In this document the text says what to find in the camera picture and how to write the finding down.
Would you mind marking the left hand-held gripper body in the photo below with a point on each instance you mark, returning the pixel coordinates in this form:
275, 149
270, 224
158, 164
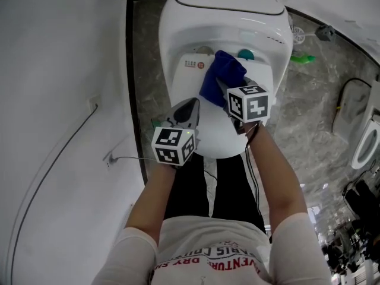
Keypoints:
172, 147

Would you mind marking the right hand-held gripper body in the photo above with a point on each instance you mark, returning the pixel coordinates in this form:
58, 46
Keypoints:
249, 105

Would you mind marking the blue cloth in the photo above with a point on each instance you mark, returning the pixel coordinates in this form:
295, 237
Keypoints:
221, 70

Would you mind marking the white toilet lid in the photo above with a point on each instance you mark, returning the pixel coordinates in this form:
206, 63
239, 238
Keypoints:
190, 83

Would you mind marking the person's left forearm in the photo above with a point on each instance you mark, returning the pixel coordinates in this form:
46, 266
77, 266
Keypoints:
151, 197

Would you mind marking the person's right forearm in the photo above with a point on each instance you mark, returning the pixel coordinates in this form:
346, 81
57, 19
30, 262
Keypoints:
276, 177

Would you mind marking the white toilet with open seat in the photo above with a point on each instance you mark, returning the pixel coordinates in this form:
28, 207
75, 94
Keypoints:
369, 114

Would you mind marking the black trousers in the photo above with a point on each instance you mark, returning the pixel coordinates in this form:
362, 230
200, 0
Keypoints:
190, 188

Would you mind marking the green plastic bottle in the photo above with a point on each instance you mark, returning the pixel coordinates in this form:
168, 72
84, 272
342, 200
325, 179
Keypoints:
301, 59

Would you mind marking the white wheel-shaped brush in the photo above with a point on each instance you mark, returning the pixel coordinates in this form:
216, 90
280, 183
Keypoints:
299, 36

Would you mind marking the grey cube-shaped object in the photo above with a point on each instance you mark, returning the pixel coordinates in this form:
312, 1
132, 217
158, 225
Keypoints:
325, 33

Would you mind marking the white printed shirt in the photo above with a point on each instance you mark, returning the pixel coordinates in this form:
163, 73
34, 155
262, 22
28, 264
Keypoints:
213, 254

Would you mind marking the dark equipment pile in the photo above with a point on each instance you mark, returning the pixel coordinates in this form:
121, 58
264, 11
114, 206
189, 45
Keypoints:
360, 197

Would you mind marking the wall socket with grey plug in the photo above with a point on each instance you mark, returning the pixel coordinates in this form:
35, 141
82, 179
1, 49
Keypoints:
110, 160

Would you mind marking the white wall socket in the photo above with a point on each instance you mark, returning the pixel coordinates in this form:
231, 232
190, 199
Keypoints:
93, 102

